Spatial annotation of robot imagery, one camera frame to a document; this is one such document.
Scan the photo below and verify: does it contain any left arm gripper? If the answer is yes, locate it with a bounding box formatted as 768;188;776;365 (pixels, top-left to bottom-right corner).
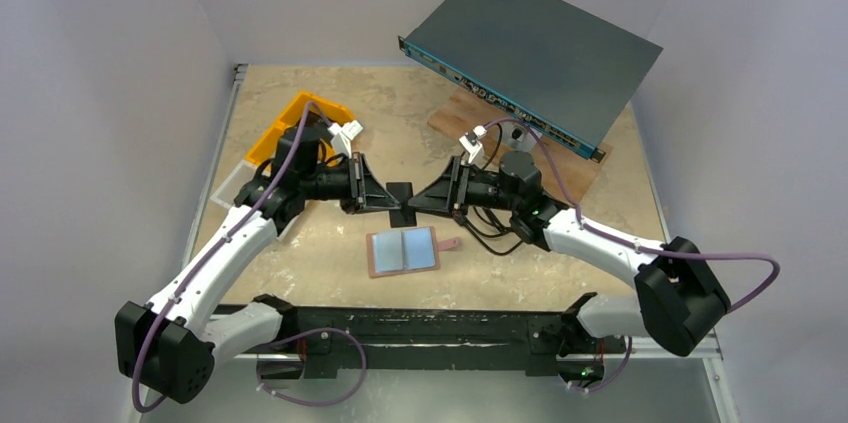
299;151;399;214

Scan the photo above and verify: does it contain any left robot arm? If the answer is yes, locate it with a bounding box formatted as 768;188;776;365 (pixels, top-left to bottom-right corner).
114;120;400;413

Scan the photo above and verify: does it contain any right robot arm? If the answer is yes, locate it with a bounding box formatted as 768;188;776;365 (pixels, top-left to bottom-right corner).
408;126;731;356

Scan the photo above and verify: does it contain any yellow bin with cards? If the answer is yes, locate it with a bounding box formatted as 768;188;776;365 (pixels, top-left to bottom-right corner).
244;122;287;166

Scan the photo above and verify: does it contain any wooden board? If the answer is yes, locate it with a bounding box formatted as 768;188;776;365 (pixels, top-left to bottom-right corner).
428;89;613;202

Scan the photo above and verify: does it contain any yellow bin with black item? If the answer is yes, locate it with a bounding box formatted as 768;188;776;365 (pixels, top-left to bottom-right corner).
273;91;356;129

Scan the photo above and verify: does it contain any grey socket box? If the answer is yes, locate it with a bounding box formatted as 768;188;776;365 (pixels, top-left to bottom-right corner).
501;122;539;152

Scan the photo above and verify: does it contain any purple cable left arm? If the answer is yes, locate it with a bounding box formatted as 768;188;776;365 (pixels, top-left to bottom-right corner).
131;100;367;415

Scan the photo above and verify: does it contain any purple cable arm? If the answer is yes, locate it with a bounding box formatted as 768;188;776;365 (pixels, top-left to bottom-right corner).
131;100;367;415
483;117;782;395

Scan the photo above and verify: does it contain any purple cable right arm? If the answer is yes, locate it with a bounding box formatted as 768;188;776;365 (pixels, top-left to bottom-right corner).
483;117;782;395

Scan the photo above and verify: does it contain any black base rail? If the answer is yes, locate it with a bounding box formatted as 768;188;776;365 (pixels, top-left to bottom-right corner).
248;306;626;381

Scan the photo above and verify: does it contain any aluminium frame rail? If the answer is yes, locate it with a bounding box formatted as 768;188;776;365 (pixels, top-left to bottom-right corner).
136;333;725;362

